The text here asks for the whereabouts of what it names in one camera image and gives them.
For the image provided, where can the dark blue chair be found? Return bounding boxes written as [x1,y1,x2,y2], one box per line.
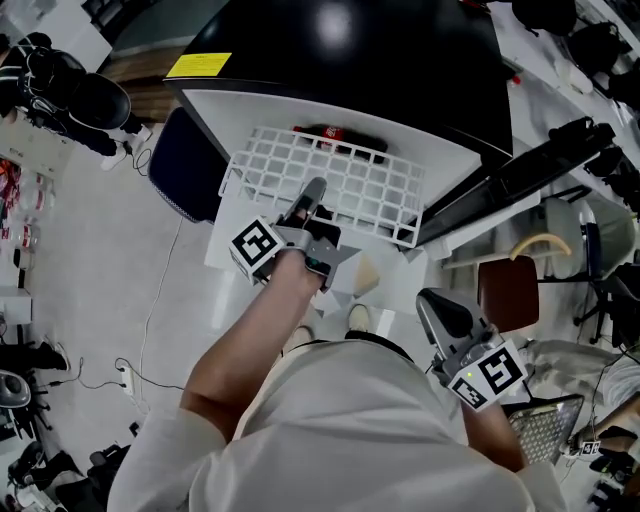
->
[148,106,231,225]

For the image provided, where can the person's right white shoe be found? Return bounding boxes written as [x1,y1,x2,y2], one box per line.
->
[347,303,372,334]

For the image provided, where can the grey round base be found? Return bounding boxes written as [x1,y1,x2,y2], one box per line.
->
[0,369,32,409]

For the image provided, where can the white wire fridge shelf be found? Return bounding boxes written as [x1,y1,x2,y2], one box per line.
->
[218,126,426,249]

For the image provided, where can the grey shell chair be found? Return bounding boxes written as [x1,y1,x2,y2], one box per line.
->
[542,197,636,281]

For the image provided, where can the beige drawer cabinet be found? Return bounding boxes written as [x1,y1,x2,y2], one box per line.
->
[0,112,69,176]

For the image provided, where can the black floor cable with adapter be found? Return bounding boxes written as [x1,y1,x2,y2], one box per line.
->
[121,141,152,177]

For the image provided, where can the triangle-patterned paper sheet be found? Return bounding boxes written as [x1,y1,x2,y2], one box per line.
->
[312,243,432,322]

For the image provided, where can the person's white shoe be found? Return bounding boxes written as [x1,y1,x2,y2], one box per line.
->
[287,324,317,354]
[347,303,372,334]

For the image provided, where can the dark cola bottle red label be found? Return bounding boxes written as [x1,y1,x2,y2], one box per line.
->
[292,123,390,164]

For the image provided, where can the person's black trousers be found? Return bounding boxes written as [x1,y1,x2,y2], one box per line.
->
[344,330,414,362]

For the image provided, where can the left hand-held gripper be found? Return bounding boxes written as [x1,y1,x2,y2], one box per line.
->
[228,176,344,295]

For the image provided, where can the white table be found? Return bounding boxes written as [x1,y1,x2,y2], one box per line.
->
[203,199,444,341]

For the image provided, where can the person's left white shoe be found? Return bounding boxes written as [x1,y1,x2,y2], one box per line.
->
[287,324,317,354]

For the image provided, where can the wooden platform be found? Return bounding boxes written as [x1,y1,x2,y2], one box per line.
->
[99,47,186,124]

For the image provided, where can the brown seat wooden chair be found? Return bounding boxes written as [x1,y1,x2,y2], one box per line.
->
[442,233,574,334]

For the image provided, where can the person's right forearm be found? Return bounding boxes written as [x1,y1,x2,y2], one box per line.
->
[462,397,529,474]

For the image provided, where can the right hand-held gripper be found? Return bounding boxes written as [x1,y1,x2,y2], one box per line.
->
[415,287,530,414]

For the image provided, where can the black office chair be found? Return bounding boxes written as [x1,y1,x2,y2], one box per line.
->
[574,219,640,351]

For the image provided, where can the black round shell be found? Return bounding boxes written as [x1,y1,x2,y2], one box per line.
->
[67,73,132,132]

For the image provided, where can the person's white shirt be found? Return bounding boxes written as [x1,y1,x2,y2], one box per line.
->
[107,339,569,512]

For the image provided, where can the black mini fridge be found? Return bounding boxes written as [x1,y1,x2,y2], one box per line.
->
[163,0,617,261]

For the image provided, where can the white floor cable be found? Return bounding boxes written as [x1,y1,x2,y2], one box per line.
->
[133,214,184,404]

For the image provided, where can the white box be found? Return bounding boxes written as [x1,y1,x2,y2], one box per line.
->
[0,287,34,326]

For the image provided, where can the person's left forearm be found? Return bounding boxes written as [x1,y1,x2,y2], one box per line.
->
[179,249,326,444]

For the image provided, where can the pile of clear bottles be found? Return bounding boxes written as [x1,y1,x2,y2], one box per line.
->
[0,159,57,252]

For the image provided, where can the row of black bags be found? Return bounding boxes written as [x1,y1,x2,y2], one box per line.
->
[509,0,640,216]

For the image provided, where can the white shelf rack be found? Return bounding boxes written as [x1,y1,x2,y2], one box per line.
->
[492,0,640,201]

